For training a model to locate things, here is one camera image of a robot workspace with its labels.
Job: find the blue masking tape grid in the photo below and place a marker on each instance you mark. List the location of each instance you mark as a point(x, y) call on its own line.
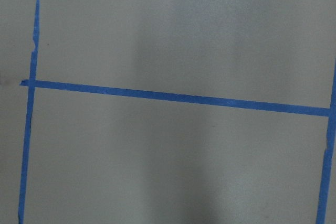
point(32, 83)

